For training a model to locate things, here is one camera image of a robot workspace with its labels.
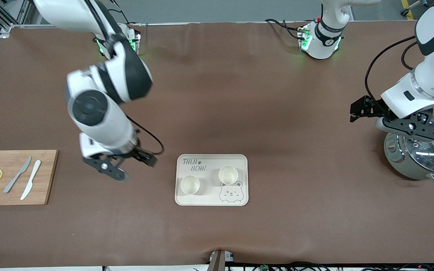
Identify wooden cutting board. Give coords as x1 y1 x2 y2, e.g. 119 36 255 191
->
0 150 59 206

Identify glass pot lid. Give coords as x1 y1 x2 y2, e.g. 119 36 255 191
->
398 117 434 174

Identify grey plastic knife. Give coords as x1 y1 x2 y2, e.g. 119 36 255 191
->
3 156 32 194

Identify white plastic cup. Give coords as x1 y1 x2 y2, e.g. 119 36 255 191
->
180 175 200 196
218 165 239 185

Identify steel pot with glass lid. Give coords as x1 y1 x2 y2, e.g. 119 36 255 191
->
384 117 434 185

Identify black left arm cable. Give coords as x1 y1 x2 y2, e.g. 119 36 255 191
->
365 36 434 108

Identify metal bracket at table edge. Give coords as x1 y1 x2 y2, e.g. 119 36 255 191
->
209 250 235 271

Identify white plastic knife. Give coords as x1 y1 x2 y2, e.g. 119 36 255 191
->
20 160 42 201

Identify cream tray with bear print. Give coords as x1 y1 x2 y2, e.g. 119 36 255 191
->
175 154 249 206

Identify black cables at arm base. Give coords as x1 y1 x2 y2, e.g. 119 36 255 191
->
265 18 305 40

